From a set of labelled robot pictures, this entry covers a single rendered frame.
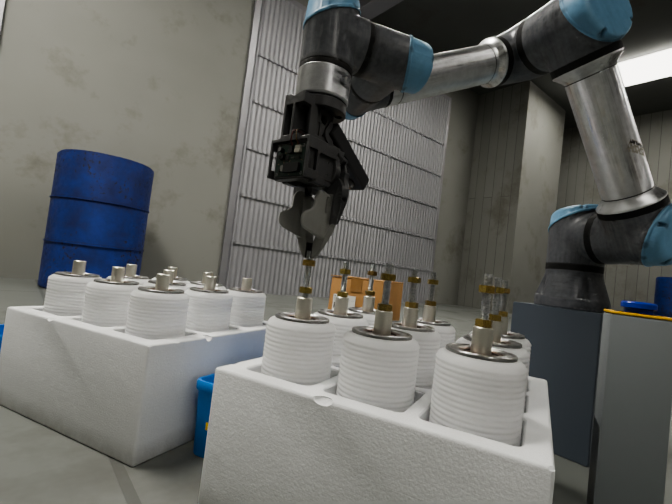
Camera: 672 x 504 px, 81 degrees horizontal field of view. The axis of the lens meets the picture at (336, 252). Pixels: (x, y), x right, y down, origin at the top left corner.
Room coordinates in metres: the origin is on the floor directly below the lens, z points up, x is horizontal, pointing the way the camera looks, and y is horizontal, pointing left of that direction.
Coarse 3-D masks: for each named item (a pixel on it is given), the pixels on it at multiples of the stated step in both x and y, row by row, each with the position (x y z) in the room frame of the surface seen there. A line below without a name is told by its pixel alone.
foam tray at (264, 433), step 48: (240, 384) 0.50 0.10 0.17; (288, 384) 0.48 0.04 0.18; (336, 384) 0.51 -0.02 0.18; (528, 384) 0.67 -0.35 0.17; (240, 432) 0.49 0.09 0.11; (288, 432) 0.46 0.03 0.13; (336, 432) 0.44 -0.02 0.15; (384, 432) 0.41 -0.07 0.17; (432, 432) 0.39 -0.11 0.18; (528, 432) 0.42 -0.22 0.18; (240, 480) 0.49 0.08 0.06; (288, 480) 0.46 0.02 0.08; (336, 480) 0.43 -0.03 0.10; (384, 480) 0.41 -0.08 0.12; (432, 480) 0.39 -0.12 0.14; (480, 480) 0.37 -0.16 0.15; (528, 480) 0.35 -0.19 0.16
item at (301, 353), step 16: (272, 320) 0.53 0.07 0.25; (272, 336) 0.52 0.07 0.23; (288, 336) 0.51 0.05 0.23; (304, 336) 0.51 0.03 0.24; (320, 336) 0.51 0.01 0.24; (272, 352) 0.52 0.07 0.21; (288, 352) 0.51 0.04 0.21; (304, 352) 0.51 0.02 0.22; (320, 352) 0.52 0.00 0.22; (272, 368) 0.51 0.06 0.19; (288, 368) 0.51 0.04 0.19; (304, 368) 0.51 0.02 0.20; (320, 368) 0.52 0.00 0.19; (304, 384) 0.51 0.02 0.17
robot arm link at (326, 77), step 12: (300, 72) 0.52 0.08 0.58; (312, 72) 0.51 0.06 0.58; (324, 72) 0.50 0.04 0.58; (336, 72) 0.51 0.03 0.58; (348, 72) 0.52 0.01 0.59; (300, 84) 0.52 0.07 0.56; (312, 84) 0.51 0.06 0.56; (324, 84) 0.50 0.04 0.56; (336, 84) 0.51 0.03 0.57; (348, 84) 0.53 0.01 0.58; (336, 96) 0.51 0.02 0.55; (348, 96) 0.53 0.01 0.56
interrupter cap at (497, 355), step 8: (448, 344) 0.46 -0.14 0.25; (456, 344) 0.47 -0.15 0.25; (464, 344) 0.48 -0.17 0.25; (456, 352) 0.43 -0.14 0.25; (464, 352) 0.42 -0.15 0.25; (496, 352) 0.45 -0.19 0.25; (504, 352) 0.45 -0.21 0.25; (488, 360) 0.41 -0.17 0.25; (496, 360) 0.41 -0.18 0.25; (504, 360) 0.41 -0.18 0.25; (512, 360) 0.41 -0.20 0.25
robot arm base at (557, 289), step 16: (560, 272) 0.88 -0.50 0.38; (576, 272) 0.86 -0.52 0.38; (592, 272) 0.85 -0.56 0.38; (544, 288) 0.90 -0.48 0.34; (560, 288) 0.86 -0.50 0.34; (576, 288) 0.85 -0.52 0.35; (592, 288) 0.84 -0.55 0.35; (544, 304) 0.89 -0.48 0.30; (560, 304) 0.85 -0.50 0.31; (576, 304) 0.84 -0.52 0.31; (592, 304) 0.83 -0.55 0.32; (608, 304) 0.85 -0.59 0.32
